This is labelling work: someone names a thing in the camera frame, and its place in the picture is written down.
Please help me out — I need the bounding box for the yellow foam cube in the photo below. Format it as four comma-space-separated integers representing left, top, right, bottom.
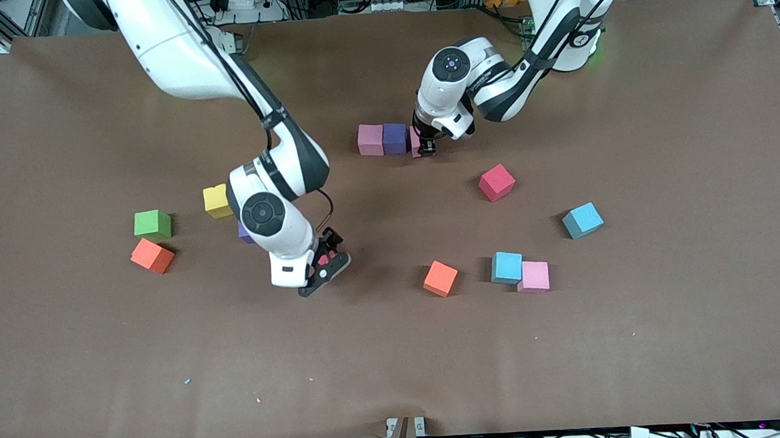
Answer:
202, 183, 234, 220

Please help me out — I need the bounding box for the cyan foam cube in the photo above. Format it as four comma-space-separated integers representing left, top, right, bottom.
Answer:
561, 202, 605, 241
489, 251, 524, 287

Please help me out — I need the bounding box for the orange foam cube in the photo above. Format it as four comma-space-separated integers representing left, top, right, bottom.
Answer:
129, 237, 176, 277
422, 259, 460, 299

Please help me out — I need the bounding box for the brown paper table cover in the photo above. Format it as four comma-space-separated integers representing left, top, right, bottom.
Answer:
0, 0, 780, 438

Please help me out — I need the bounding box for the green foam cube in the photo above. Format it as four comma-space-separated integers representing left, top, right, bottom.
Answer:
133, 209, 173, 243

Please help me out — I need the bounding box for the white power strip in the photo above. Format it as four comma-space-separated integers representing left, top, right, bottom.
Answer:
208, 0, 266, 12

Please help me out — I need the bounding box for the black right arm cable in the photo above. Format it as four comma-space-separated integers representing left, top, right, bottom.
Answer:
163, 0, 337, 244

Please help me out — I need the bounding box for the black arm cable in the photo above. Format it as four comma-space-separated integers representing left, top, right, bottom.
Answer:
512, 0, 636, 73
163, 0, 337, 244

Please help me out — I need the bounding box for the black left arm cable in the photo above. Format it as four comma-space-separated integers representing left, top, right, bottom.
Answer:
512, 0, 636, 73

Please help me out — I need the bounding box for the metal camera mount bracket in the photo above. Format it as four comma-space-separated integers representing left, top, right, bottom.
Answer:
382, 415, 427, 438

